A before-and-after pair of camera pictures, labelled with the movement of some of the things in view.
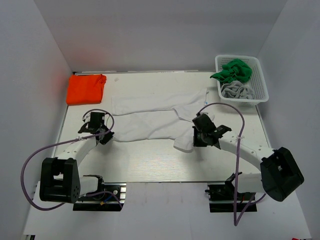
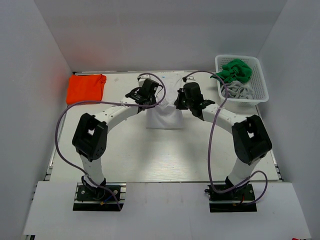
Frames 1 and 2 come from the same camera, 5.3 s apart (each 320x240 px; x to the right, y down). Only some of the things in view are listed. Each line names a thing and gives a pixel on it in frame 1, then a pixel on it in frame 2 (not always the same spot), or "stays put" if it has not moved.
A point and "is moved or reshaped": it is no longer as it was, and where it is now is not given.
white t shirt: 161,115 is moved or reshaped
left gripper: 109,136 -> 153,101
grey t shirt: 236,89 stays put
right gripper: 196,142 -> 178,102
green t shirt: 235,70 stays put
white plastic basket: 257,81 stays put
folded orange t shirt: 85,89 stays put
